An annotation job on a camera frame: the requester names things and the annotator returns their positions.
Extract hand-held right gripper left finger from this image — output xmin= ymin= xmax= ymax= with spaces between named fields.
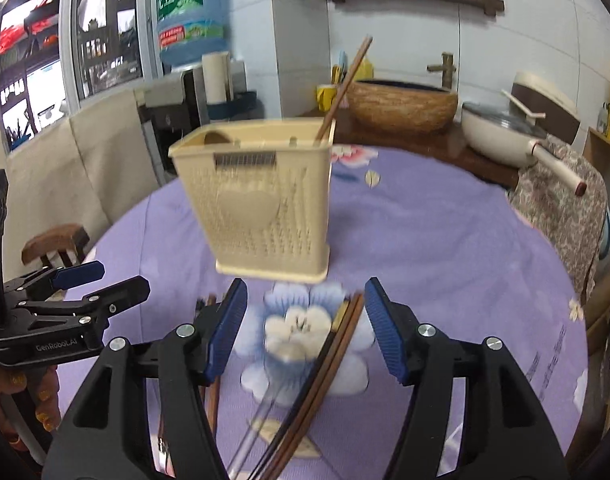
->
xmin=40 ymin=277 xmax=249 ymax=480

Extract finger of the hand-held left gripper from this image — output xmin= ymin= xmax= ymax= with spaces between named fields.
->
xmin=5 ymin=261 xmax=106 ymax=301
xmin=15 ymin=276 xmax=150 ymax=329

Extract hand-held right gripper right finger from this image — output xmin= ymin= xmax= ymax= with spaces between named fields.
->
xmin=364 ymin=277 xmax=571 ymax=480

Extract brown wooden chopstick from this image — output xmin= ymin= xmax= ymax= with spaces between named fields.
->
xmin=264 ymin=297 xmax=357 ymax=480
xmin=312 ymin=35 xmax=375 ymax=147
xmin=206 ymin=295 xmax=221 ymax=433
xmin=279 ymin=295 xmax=366 ymax=480

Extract dark chopstick with gold tip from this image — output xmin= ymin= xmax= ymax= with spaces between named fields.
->
xmin=249 ymin=301 xmax=347 ymax=480

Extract clear plastic spoon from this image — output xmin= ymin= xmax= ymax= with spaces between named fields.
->
xmin=227 ymin=337 xmax=308 ymax=480

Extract cream plastic utensil holder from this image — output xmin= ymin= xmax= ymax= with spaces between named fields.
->
xmin=168 ymin=117 xmax=334 ymax=281

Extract person's left hand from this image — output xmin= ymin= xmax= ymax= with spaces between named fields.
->
xmin=0 ymin=367 xmax=62 ymax=456

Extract wooden chair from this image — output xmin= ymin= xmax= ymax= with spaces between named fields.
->
xmin=21 ymin=224 xmax=90 ymax=268

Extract purple floral tablecloth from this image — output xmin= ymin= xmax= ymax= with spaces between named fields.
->
xmin=57 ymin=144 xmax=591 ymax=480

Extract beige cloth cover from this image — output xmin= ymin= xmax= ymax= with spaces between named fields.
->
xmin=7 ymin=87 xmax=162 ymax=261

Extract brown wooden spoon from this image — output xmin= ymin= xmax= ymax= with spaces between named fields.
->
xmin=205 ymin=130 xmax=242 ymax=146

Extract water dispenser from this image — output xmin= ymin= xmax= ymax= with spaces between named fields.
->
xmin=135 ymin=60 xmax=258 ymax=188

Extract floral patterned cloth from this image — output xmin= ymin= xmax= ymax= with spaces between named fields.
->
xmin=508 ymin=135 xmax=609 ymax=297

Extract cream frying pan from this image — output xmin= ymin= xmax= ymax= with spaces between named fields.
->
xmin=460 ymin=101 xmax=587 ymax=197

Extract cream paper roll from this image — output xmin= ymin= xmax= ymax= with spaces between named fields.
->
xmin=201 ymin=51 xmax=234 ymax=106

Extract glass pan lid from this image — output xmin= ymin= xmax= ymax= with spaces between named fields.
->
xmin=462 ymin=102 xmax=548 ymax=142

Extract bronze faucet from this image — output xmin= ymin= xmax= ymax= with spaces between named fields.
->
xmin=427 ymin=52 xmax=458 ymax=91

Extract blue water jug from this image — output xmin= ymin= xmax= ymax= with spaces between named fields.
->
xmin=155 ymin=0 xmax=232 ymax=68

